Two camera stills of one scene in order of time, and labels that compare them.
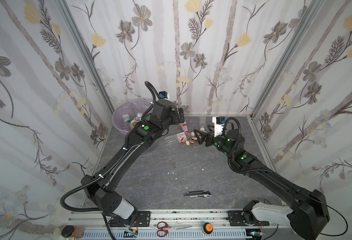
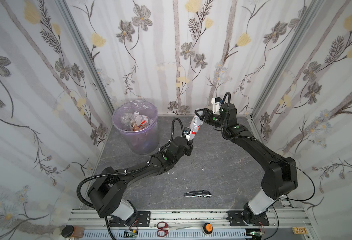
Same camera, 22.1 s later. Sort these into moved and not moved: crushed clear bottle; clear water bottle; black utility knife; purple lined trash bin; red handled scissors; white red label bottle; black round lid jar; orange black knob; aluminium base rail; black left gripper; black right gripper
Moved: white red label bottle; crushed clear bottle; clear water bottle; black left gripper; black right gripper
Not moved: orange black knob; aluminium base rail; red handled scissors; black utility knife; black round lid jar; purple lined trash bin
